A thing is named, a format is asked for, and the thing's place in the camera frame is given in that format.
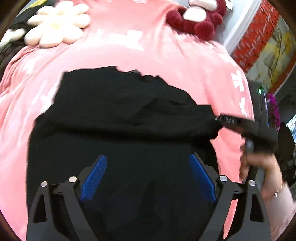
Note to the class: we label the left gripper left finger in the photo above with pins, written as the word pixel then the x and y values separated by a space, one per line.
pixel 56 212

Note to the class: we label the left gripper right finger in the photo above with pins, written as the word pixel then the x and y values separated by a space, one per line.
pixel 238 212

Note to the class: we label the black long-sleeve sweater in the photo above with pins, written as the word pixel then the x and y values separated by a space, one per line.
pixel 147 129

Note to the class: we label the person's right hand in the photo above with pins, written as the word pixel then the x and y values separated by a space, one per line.
pixel 267 166

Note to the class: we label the purple orchid flowers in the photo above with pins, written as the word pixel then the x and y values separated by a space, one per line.
pixel 273 112

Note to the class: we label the dark red plush toy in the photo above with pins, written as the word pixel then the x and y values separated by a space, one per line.
pixel 200 18

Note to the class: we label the pink plush blanket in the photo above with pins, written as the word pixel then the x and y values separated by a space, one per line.
pixel 126 34

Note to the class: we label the white daisy flower pillow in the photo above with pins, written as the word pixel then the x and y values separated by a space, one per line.
pixel 53 25

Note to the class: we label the yellow flower wall painting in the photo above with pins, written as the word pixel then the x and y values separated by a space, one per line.
pixel 275 57

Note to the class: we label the red brick wall panel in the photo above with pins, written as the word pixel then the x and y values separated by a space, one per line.
pixel 257 35

